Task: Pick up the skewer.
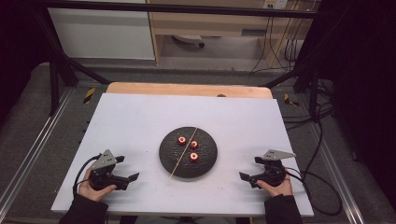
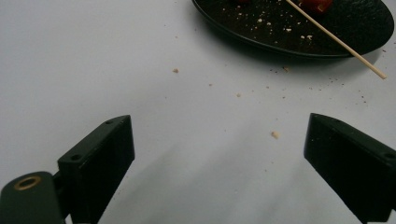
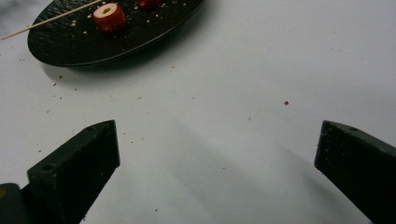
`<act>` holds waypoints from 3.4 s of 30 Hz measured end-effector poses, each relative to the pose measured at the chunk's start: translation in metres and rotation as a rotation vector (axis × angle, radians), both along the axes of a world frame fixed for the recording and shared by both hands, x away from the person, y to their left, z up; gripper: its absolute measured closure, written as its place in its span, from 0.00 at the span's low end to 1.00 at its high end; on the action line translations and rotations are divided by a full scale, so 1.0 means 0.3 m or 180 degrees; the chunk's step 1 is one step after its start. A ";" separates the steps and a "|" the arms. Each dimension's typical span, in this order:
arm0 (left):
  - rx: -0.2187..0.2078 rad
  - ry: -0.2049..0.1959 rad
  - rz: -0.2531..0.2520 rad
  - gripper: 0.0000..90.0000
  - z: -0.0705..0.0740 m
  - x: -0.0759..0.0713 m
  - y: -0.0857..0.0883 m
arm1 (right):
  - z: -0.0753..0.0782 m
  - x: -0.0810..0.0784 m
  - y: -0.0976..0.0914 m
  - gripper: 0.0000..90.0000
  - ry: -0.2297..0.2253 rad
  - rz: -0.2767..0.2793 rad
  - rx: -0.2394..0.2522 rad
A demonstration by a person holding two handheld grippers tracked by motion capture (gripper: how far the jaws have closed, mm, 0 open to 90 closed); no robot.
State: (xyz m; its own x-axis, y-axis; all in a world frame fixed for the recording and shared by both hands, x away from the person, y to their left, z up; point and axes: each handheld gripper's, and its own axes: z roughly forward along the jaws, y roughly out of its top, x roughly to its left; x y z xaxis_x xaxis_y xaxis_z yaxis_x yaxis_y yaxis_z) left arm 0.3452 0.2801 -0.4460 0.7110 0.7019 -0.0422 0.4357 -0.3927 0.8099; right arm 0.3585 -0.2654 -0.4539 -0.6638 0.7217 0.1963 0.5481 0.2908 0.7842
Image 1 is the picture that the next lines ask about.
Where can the white table board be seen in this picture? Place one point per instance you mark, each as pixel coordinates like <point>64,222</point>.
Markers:
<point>130,124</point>

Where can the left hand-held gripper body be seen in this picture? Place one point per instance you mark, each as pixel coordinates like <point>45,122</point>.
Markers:
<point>104,179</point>

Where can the light wooden desk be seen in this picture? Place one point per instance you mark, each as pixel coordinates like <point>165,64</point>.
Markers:
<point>202,26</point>

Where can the white chair base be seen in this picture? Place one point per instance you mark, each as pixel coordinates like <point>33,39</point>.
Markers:
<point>188,39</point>

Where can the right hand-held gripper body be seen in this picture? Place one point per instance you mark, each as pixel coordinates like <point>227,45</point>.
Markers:
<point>272,174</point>

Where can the person's right hand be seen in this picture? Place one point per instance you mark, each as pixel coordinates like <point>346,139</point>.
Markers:
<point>281,190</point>

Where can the aluminium floor rail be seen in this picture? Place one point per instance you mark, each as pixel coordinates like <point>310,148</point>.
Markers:
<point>37,146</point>
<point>337,174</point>

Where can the black metal frame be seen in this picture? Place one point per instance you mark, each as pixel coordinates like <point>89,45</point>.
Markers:
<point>186,8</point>

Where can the black round plate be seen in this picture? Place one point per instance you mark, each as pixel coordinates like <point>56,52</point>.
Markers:
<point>174,155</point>

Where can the white power strip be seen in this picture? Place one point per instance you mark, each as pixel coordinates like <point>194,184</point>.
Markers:
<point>275,3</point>

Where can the white cabinet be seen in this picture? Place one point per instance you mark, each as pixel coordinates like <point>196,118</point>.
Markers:
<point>102,34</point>

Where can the person's left hand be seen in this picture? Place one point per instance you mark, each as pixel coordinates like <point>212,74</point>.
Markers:
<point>93,194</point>

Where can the black curtain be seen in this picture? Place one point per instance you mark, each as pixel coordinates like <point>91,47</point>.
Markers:
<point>364,77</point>
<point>18,46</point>

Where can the thin wooden skewer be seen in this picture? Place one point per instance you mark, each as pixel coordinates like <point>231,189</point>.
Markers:
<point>183,152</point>

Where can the wooden table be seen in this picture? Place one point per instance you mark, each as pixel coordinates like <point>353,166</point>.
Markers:
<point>186,90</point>

